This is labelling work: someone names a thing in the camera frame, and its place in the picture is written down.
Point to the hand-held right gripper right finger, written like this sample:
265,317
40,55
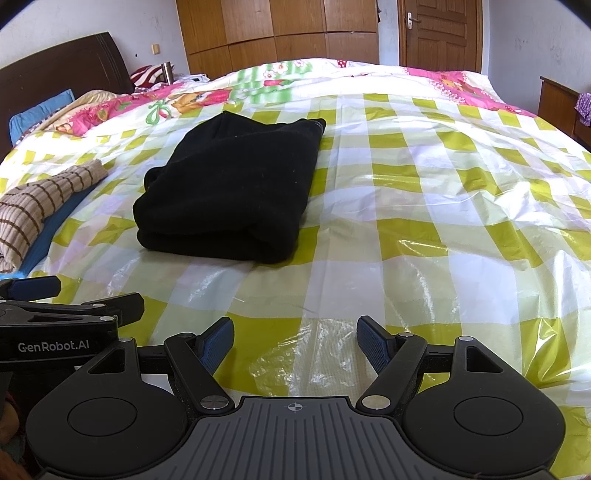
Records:
374,344

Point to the pink floral quilt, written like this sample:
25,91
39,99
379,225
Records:
194,99

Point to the wooden side cabinet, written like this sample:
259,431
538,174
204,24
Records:
556,104

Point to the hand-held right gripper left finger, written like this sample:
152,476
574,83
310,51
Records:
217,344

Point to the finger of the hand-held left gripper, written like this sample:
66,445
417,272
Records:
34,287
101,309

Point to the pale yellow blanket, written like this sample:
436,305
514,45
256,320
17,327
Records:
90,100

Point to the purple cloth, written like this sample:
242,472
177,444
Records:
584,108

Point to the metal thermos bottle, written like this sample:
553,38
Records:
167,72

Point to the wooden door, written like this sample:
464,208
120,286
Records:
438,32

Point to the dark wooden headboard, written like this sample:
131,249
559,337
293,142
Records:
60,64

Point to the blue folded garment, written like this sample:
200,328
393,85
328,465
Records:
46,240

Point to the yellow-green checked plastic sheet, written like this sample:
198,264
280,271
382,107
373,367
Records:
438,207

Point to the black knit sweater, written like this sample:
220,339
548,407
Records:
231,184

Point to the white crumpled cloth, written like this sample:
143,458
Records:
194,78

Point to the blue pillow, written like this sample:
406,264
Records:
39,115

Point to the red white striped cloth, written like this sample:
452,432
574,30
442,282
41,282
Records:
145,76

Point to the beige brown-striped folded garment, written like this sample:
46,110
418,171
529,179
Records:
37,207

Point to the wooden wardrobe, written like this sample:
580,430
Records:
277,27

